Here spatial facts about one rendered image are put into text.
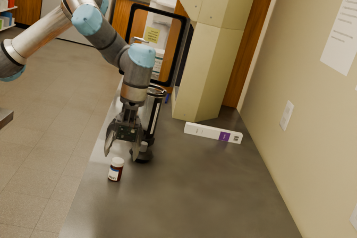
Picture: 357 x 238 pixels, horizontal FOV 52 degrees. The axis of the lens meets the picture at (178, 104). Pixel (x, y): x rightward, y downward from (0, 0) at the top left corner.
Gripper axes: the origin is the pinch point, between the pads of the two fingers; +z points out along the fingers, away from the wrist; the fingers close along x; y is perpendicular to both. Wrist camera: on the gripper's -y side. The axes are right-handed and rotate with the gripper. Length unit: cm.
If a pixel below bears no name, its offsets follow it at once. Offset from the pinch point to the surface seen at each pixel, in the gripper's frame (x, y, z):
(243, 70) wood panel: 61, -96, -14
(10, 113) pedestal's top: -44, -33, 9
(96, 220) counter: -3.1, 21.0, 9.0
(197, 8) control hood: 21, -61, -44
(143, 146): 7.7, -14.5, 3.3
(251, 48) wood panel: 61, -96, -27
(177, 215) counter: 19.4, 13.8, 9.0
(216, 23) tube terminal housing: 31, -61, -40
